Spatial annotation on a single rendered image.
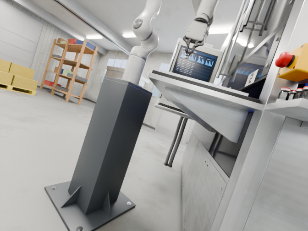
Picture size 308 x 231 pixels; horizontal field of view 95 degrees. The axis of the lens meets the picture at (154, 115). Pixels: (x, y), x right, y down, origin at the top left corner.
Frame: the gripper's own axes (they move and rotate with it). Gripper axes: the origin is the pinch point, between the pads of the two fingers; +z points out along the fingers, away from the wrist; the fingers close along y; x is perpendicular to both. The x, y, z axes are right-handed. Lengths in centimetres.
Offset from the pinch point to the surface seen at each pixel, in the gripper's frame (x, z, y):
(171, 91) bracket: 20.4, 29.8, -2.2
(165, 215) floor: -33, 111, -27
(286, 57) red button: 38, 15, -29
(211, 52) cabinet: -70, -40, -13
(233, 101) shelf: 29.0, 27.5, -24.1
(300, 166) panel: 30, 40, -48
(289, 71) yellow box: 38, 18, -32
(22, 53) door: -374, 17, 681
